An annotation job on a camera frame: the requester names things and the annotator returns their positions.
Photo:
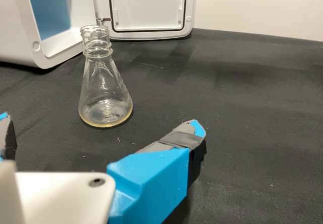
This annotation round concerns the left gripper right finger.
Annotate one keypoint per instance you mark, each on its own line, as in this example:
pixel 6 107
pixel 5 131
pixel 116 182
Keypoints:
pixel 154 173

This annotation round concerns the clear flask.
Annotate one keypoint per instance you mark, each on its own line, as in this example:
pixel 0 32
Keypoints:
pixel 104 82

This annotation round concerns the white incubator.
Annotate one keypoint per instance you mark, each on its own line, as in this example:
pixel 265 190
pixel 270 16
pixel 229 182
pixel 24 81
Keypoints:
pixel 38 24

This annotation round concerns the incubator door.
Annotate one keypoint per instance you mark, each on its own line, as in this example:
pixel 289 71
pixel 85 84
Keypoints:
pixel 149 9

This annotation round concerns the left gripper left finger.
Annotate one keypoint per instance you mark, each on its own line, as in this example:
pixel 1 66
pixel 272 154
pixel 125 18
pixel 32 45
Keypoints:
pixel 7 135

